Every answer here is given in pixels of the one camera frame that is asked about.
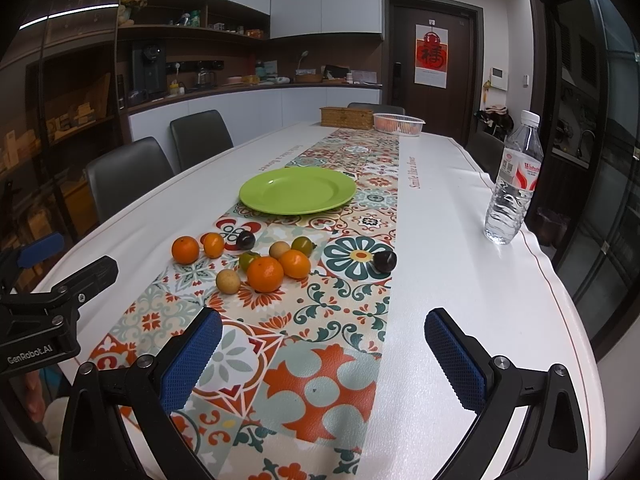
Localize tan longan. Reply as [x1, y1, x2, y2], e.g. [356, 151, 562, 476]
[269, 240, 291, 260]
[216, 269, 241, 295]

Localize small orange kumquat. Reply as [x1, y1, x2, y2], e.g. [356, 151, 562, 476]
[201, 232, 224, 259]

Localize green tomato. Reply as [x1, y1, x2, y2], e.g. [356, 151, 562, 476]
[239, 252, 260, 272]
[291, 236, 317, 257]

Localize large orange mandarin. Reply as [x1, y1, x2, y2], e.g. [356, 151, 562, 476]
[246, 256, 284, 294]

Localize dark plum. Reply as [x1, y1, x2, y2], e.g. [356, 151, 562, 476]
[235, 230, 256, 250]
[372, 250, 397, 273]

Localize near grey chair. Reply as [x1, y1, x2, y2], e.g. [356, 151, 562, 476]
[86, 136, 174, 223]

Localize grey chair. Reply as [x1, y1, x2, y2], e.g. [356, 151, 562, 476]
[86, 136, 174, 223]
[169, 110, 233, 171]

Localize white tablecloth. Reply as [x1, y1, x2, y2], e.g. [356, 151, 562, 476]
[41, 124, 606, 479]

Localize patterned table runner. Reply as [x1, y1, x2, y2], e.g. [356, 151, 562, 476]
[90, 130, 399, 479]

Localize far grey chair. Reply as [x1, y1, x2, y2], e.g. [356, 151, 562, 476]
[169, 110, 233, 171]

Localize black coffee machine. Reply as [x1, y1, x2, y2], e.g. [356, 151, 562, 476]
[130, 44, 167, 99]

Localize green plate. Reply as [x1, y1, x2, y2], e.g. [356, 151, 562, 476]
[239, 167, 357, 216]

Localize clear water bottle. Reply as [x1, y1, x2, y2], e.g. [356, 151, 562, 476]
[484, 110, 544, 245]

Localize right side dark chair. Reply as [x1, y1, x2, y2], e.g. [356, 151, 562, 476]
[465, 131, 504, 182]

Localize clear plastic fruit container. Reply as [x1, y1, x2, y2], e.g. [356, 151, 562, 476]
[373, 113, 425, 136]

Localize dark wooden door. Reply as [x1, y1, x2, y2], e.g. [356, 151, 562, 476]
[383, 0, 484, 145]

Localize red poster on door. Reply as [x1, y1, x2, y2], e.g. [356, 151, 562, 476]
[414, 24, 449, 89]

